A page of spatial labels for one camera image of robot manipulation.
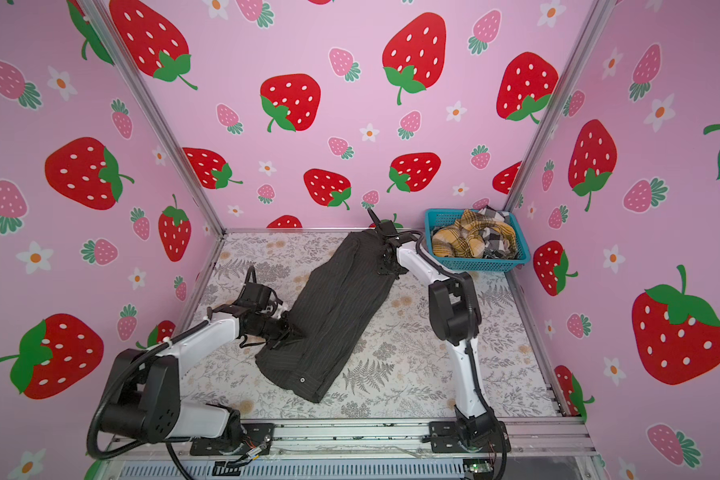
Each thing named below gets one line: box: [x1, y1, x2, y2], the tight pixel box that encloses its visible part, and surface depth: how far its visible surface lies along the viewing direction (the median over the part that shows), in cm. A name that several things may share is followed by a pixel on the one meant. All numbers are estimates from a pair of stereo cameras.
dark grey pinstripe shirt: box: [255, 230, 398, 403], surface depth 96 cm
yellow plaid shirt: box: [432, 209, 518, 258], surface depth 106 cm
